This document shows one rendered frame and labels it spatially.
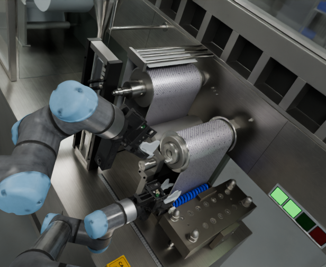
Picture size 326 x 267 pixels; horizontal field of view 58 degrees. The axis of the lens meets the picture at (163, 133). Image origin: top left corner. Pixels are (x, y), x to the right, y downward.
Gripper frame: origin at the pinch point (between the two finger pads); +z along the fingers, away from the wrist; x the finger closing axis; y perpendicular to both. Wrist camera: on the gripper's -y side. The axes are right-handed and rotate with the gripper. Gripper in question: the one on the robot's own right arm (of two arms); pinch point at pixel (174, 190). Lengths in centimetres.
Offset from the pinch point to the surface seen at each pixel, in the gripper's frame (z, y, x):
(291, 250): 140, -109, -47
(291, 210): 29.4, 8.7, -30.3
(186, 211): 2.7, -6.0, -7.3
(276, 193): 29.4, 9.6, -22.5
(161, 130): 1.3, 14.5, 17.4
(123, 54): 30, 2, 87
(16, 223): -35, -109, 72
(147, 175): -9.0, 4.7, 7.4
